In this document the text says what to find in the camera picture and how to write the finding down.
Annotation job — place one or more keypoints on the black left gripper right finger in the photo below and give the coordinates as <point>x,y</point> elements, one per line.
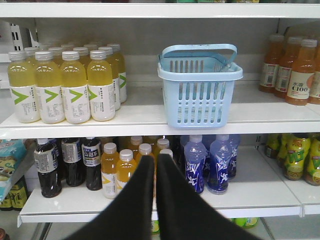
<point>183,214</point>

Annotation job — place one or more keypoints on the white metal shelf unit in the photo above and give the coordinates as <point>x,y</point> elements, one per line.
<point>289,210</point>

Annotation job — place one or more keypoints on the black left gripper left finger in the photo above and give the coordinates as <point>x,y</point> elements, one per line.
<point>128,216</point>

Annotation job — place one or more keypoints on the pale yellow drink bottle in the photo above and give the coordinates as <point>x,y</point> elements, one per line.
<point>100,87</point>
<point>48,82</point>
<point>22,84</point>
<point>74,88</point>

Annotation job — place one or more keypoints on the light blue plastic basket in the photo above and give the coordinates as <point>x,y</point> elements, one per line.
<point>198,83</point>

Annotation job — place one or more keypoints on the yellow lemon tea bottle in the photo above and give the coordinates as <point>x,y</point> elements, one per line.
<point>312,168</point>
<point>298,147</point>
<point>273,145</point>

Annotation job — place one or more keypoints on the orange vitamin drink bottle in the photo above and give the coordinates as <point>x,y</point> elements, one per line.
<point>109,160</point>
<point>144,149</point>
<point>126,166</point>

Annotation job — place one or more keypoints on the orange C100 juice bottle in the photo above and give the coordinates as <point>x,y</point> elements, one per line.
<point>271,63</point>
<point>302,74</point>
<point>285,66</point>

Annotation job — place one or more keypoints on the blue sports drink bottle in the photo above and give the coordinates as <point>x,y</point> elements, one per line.
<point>195,154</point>
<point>234,140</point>
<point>220,154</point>

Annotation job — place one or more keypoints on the dark tea bottle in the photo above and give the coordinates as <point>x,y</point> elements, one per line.
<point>73,161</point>
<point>91,153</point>
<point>46,163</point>

